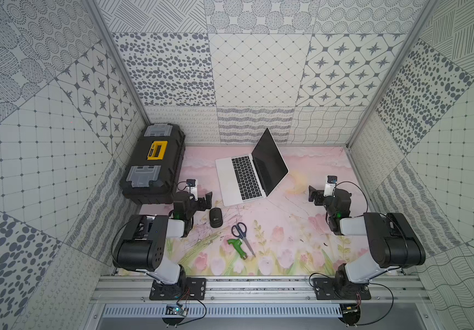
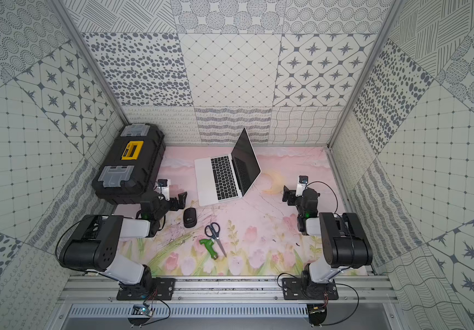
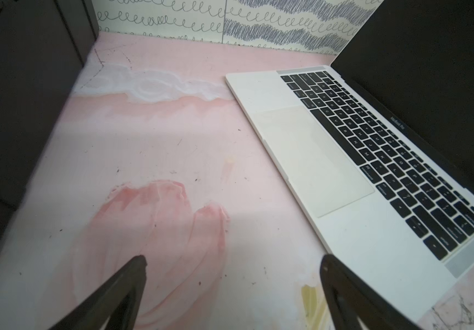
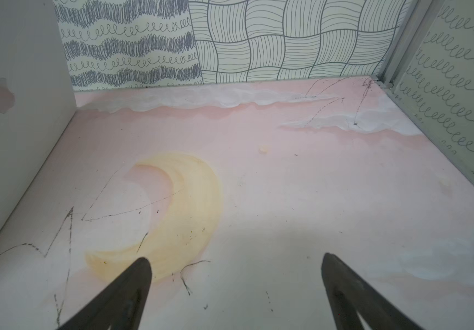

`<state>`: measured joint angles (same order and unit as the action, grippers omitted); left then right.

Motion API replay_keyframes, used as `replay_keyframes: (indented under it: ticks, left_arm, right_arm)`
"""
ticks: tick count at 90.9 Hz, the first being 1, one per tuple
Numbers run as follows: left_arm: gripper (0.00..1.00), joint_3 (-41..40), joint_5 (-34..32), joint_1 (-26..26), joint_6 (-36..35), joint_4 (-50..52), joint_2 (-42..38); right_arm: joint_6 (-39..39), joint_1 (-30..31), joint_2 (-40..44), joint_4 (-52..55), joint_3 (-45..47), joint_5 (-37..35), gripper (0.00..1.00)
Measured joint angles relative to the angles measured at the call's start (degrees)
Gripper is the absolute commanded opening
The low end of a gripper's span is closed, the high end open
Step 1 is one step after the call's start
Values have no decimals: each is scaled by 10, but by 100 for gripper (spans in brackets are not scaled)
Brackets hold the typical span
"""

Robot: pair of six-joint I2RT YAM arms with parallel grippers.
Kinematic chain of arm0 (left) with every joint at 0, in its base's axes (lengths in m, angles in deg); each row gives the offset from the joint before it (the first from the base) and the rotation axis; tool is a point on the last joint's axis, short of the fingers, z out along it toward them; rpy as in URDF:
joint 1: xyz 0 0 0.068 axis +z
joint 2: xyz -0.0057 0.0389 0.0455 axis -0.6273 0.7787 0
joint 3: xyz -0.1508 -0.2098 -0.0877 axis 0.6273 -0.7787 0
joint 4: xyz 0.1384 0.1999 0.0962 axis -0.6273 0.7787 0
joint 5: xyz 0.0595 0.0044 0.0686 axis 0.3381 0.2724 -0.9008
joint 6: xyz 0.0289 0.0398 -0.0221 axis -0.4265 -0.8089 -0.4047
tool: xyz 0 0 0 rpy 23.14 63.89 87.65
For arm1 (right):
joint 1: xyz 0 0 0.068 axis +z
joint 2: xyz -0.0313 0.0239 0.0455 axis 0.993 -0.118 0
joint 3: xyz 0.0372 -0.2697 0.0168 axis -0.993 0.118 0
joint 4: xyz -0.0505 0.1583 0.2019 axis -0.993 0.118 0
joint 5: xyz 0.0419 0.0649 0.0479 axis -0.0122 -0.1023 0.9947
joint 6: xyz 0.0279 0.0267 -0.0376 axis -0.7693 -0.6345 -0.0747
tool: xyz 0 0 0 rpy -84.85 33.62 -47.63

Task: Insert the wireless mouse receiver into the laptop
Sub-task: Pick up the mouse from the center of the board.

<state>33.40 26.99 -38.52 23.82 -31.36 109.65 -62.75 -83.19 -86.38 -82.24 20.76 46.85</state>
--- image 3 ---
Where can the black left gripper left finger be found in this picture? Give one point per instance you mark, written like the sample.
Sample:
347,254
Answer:
115,304

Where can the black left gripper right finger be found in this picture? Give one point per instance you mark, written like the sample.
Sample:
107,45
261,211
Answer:
353,304

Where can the silver laptop with black keyboard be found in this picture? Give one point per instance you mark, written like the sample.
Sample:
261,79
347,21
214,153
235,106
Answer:
378,148

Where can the pink floral table mat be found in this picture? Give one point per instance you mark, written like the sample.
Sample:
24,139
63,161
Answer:
152,155

